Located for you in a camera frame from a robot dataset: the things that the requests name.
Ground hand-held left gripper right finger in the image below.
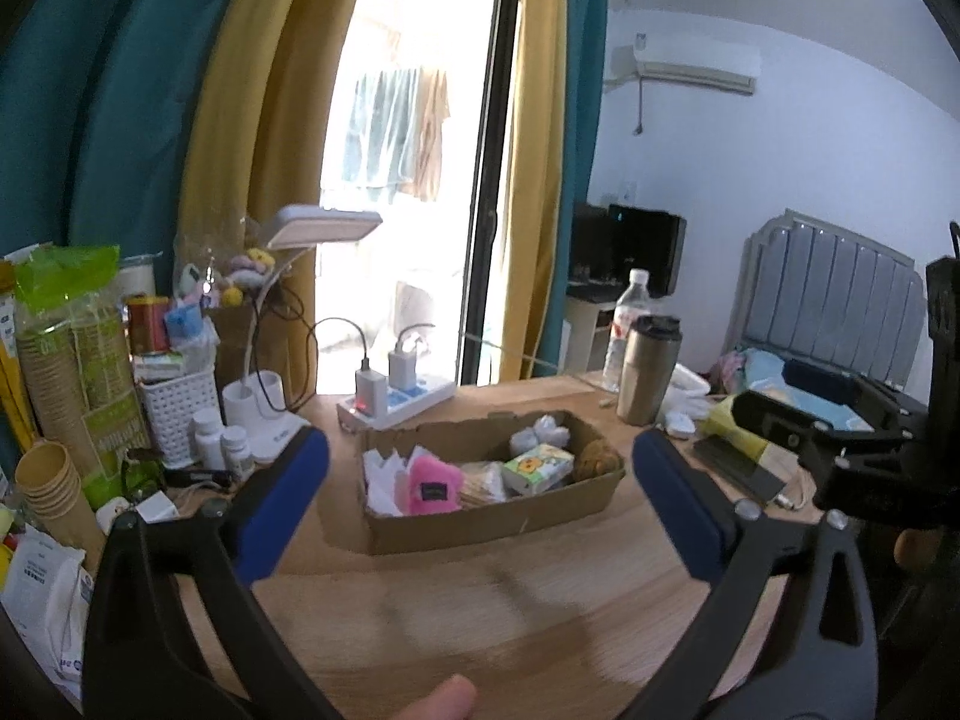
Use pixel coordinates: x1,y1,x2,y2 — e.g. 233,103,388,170
622,429,880,720

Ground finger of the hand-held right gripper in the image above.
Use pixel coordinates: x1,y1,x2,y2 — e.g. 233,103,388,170
731,388,931,515

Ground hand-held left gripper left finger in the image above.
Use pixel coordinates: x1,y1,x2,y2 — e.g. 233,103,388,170
81,426,342,720

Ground brown plush toy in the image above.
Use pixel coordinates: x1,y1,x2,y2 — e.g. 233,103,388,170
574,436,625,482

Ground cartoon print tissue pack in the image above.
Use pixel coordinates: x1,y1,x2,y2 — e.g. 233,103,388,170
501,444,577,497

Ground pink plush heart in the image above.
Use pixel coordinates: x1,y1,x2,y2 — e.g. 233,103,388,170
405,454,466,517

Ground white cloth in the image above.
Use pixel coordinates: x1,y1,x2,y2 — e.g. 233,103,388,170
510,414,571,458

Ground cardboard box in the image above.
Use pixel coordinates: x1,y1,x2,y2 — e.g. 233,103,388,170
358,410,627,556

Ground person's right hand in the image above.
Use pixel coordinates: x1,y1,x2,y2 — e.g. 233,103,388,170
895,529,940,572

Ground person's left hand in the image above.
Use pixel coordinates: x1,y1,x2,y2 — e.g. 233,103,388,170
390,675,477,720

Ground white pill bottle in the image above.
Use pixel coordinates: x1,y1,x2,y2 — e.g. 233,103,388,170
193,410,226,472
221,426,254,479

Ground black smartphone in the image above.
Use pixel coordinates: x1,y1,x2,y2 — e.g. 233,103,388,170
694,435,785,503

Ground yellow tissue pack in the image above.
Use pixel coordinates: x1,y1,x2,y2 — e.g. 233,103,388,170
705,394,781,466

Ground blue printed blanket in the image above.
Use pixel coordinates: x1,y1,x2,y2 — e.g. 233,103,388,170
712,349,878,436

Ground white paper sheet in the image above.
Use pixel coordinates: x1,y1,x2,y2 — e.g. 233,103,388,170
364,446,428,517

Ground steel tumbler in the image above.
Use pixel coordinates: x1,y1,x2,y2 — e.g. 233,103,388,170
616,315,683,427

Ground small white box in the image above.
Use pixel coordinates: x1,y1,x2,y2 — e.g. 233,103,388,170
116,493,181,524

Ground white plastic basket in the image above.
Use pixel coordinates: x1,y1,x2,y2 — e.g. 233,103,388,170
139,369,220,466

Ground white power strip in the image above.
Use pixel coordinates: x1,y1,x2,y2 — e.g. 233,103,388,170
336,377,457,432

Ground white and blue charger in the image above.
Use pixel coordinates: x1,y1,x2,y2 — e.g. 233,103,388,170
388,349,421,392

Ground white cabinet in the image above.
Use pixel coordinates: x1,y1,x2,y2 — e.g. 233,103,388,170
562,292,623,374

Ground clear water bottle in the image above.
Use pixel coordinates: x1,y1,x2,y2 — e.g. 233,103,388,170
602,268,652,393

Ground red and gold can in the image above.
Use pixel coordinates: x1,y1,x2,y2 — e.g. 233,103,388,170
126,295,172,355

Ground small plush toys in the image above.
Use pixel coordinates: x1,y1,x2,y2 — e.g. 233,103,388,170
223,246,276,291

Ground stack of loose paper cups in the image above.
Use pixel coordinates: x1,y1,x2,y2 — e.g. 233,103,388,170
15,441,106,552

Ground green pack of paper cups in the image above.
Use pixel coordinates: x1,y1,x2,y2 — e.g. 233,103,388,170
13,244,151,511

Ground black monitor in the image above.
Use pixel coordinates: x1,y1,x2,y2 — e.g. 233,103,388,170
607,204,687,299

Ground white medicine packet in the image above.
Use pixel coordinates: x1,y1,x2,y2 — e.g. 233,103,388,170
0,525,95,691

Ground white desk lamp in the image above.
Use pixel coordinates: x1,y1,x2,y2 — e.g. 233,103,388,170
223,204,383,464

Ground black speaker box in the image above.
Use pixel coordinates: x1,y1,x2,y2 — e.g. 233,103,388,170
574,202,612,286

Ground yellow curtain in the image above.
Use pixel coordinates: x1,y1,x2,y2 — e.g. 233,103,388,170
501,0,567,383
180,0,380,402

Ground hanging green towel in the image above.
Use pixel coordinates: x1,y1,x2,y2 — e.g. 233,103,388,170
343,69,421,192

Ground teal curtain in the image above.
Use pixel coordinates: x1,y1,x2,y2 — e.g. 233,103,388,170
0,0,260,263
540,0,610,374

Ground hanging tan shirt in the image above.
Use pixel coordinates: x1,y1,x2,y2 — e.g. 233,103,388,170
409,67,453,203

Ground white air conditioner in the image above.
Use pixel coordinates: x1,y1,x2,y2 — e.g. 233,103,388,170
611,36,762,97

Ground white phone cable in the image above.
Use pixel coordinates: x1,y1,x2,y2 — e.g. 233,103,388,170
772,465,817,511

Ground black charger cable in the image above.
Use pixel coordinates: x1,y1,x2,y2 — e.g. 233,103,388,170
259,300,372,410

